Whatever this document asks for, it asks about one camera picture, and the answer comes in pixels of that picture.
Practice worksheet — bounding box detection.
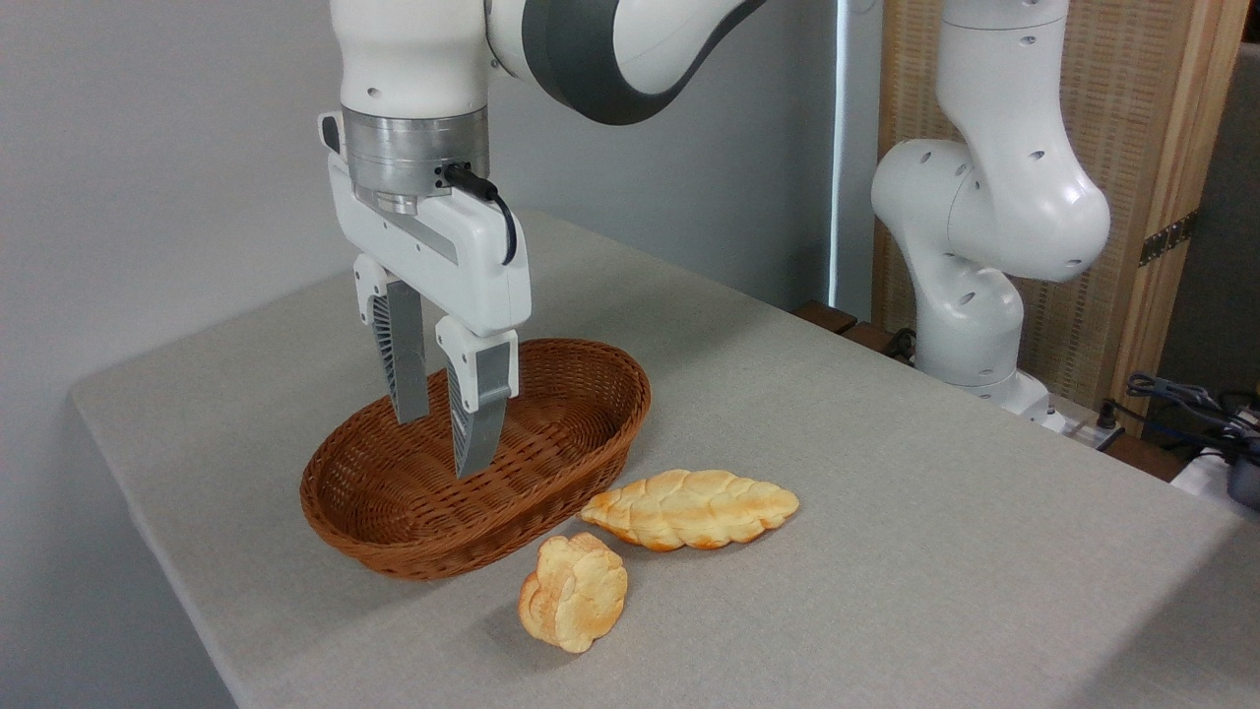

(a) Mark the metal screen hinge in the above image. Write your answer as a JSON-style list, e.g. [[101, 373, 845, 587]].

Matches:
[[1139, 210, 1199, 268]]

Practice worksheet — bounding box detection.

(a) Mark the black plug at robot base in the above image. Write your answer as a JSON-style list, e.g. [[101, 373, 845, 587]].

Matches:
[[1095, 398, 1129, 452]]

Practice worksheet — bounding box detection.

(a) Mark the woven screen with wooden frame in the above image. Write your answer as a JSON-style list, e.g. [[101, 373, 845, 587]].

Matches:
[[871, 0, 1251, 434]]

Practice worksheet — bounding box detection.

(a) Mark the long braided bread loaf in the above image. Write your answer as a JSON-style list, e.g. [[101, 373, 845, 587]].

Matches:
[[580, 469, 800, 552]]

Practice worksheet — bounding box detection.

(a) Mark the brown oval wicker basket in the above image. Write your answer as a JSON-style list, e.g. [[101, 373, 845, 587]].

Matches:
[[299, 338, 652, 581]]

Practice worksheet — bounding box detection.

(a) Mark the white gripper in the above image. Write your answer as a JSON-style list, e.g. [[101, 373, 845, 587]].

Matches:
[[318, 111, 533, 480]]

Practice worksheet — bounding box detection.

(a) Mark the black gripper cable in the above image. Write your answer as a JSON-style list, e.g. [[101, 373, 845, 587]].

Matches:
[[443, 162, 519, 267]]

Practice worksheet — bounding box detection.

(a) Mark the black cable bundle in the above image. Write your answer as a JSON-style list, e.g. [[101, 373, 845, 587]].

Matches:
[[1127, 372, 1260, 456]]

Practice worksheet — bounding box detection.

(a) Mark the round flower-shaped bread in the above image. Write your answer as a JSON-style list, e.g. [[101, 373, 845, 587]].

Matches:
[[518, 533, 629, 655]]

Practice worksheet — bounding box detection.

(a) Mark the white and grey device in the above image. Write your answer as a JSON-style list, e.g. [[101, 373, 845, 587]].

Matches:
[[1169, 445, 1260, 525]]

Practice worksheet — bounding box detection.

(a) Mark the dark brown wooden base board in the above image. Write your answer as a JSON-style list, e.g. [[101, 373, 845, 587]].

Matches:
[[792, 300, 916, 367]]

